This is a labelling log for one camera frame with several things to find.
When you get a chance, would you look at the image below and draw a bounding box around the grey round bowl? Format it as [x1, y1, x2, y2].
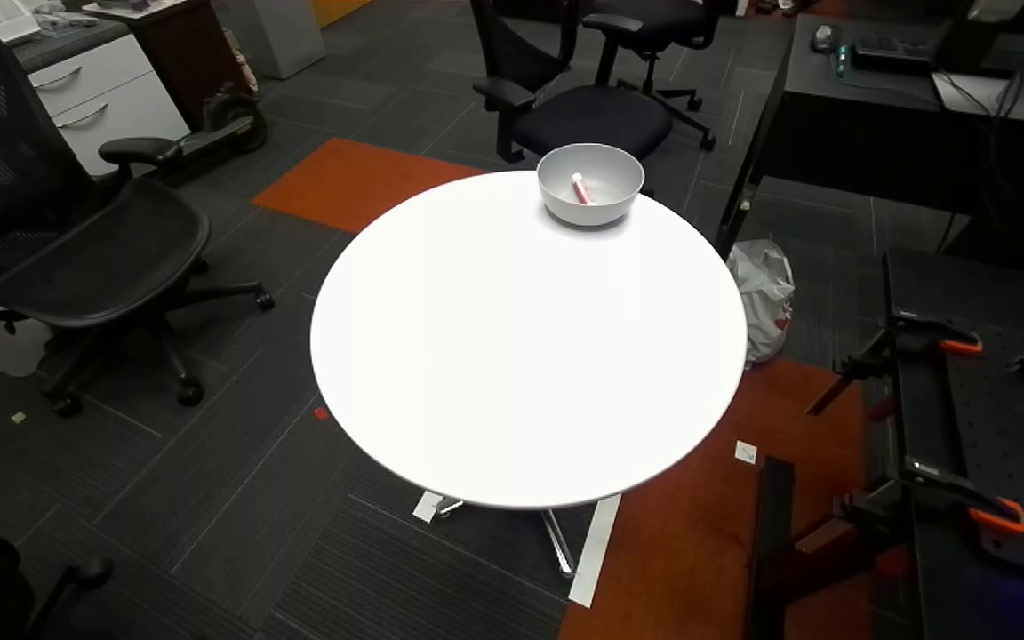
[534, 138, 648, 231]

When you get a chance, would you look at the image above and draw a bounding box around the black padded office chair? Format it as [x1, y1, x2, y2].
[468, 0, 677, 166]

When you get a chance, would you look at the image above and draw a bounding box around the white metal table base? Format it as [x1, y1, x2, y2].
[408, 488, 626, 611]

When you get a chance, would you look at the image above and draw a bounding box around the white crumpled plastic bag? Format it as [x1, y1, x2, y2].
[725, 237, 800, 371]

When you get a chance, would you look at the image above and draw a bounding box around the black kick scooter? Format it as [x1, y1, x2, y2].
[152, 80, 274, 186]

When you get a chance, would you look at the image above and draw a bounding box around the grey metal bin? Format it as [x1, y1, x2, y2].
[214, 0, 332, 80]

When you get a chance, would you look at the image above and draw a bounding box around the black office desk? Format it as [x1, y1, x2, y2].
[715, 10, 1024, 263]

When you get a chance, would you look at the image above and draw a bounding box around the black mesh office chair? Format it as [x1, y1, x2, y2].
[0, 14, 277, 418]

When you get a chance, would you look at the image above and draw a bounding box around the white drawer cabinet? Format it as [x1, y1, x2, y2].
[11, 31, 193, 181]

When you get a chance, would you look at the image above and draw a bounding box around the black computer keyboard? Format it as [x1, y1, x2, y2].
[851, 29, 952, 72]

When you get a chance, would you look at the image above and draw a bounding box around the black perforated breadboard table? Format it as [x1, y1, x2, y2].
[881, 245, 1024, 640]

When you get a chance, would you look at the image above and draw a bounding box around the black table leg post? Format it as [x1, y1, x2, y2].
[742, 455, 800, 640]

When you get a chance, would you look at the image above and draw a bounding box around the black clamp with orange handle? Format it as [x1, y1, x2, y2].
[830, 450, 1024, 563]
[808, 304, 988, 418]

